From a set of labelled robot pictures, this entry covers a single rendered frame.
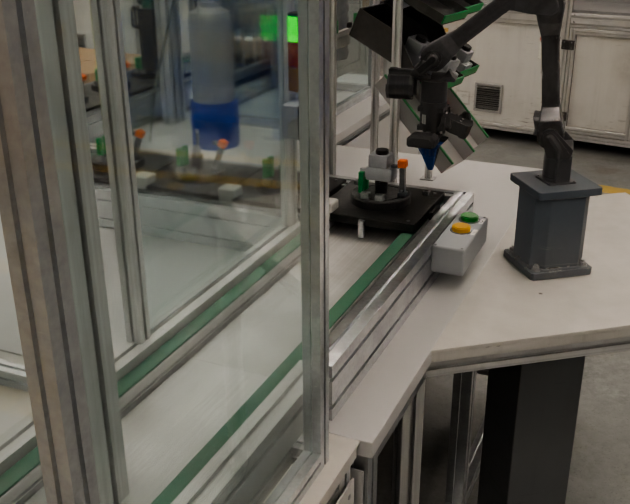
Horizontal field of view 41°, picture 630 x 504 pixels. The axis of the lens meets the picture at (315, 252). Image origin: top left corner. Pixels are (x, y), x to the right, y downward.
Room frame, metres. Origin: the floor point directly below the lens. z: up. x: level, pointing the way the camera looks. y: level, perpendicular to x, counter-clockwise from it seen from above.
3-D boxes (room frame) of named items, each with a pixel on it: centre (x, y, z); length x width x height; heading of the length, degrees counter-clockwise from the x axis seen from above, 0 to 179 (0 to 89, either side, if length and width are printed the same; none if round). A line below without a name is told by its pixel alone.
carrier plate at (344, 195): (1.87, -0.15, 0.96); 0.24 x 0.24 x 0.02; 66
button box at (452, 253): (1.71, -0.32, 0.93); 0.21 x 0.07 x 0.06; 156
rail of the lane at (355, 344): (1.56, -0.18, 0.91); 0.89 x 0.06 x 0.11; 156
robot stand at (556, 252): (1.75, -0.52, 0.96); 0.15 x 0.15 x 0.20; 13
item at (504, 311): (1.80, -0.51, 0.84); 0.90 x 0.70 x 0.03; 103
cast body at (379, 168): (1.88, -0.15, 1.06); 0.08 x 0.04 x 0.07; 66
